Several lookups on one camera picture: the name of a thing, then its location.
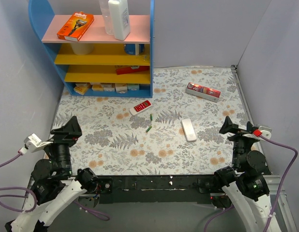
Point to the floral table mat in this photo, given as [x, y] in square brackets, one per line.
[114, 142]

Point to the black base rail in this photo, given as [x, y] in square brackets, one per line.
[200, 189]

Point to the grey white remote control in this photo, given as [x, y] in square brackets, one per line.
[188, 130]

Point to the blue can on shelf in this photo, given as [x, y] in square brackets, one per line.
[134, 48]

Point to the orange white small box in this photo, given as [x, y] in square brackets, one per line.
[97, 87]

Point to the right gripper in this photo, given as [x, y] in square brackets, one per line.
[240, 137]

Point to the white plastic bottle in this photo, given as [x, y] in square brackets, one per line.
[120, 18]

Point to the white cup on shelf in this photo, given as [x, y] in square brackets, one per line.
[82, 48]

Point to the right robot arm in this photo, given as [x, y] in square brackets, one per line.
[243, 181]

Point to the orange razor box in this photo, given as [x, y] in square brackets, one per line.
[75, 27]

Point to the red box on shelf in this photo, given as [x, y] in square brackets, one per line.
[131, 69]

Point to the blue shelf unit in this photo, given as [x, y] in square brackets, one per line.
[100, 65]

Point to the cream small box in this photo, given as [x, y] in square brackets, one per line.
[121, 88]

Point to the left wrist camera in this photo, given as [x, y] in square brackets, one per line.
[33, 144]

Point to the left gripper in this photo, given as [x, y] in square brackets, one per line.
[63, 137]

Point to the red toothpaste box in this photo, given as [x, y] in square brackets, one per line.
[203, 92]

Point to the yellow small box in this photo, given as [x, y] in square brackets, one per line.
[82, 88]

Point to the clear plastic bottle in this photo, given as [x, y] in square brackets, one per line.
[106, 16]

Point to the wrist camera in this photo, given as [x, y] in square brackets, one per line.
[260, 133]
[33, 144]

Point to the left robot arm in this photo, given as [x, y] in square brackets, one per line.
[49, 196]

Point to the teal small box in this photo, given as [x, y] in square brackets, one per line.
[133, 87]

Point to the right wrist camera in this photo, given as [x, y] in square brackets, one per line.
[260, 133]

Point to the red white remote control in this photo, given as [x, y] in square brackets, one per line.
[140, 107]

